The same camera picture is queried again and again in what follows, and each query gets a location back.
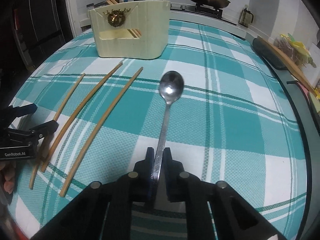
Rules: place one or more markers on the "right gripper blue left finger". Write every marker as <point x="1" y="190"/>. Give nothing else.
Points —
<point x="150" y="180"/>

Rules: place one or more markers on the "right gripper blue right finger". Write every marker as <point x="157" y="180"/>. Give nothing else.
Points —
<point x="168" y="173"/>

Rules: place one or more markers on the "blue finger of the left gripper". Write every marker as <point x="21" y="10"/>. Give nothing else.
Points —
<point x="18" y="111"/>
<point x="43" y="130"/>

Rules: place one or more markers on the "small steel spoon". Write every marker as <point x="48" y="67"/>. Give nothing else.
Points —
<point x="170" y="89"/>

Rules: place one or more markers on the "person left hand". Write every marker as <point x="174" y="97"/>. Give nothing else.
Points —
<point x="8" y="170"/>

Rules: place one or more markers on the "teal plaid tablecloth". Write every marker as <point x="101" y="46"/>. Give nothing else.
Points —
<point x="233" y="122"/>

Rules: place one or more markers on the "black refrigerator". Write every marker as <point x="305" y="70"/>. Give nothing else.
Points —
<point x="31" y="31"/>

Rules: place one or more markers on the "spice jars rack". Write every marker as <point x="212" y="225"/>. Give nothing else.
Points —
<point x="92" y="5"/>

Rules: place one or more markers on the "cream utensil holder box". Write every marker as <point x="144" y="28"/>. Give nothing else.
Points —
<point x="111" y="22"/>

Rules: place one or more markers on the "black mat under board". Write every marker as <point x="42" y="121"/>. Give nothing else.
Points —
<point x="263" y="51"/>

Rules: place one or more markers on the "green tray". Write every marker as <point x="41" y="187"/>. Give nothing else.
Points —
<point x="314" y="105"/>

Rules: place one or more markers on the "black gas stove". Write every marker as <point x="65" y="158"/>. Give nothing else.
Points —
<point x="189" y="13"/>

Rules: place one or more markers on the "wooden cutting board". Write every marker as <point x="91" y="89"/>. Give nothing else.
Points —
<point x="291" y="66"/>

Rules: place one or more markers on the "dark glass kettle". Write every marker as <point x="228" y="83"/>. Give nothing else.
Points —
<point x="246" y="17"/>

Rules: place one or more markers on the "fruit basket with bag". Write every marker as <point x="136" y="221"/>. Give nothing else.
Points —
<point x="295" y="50"/>

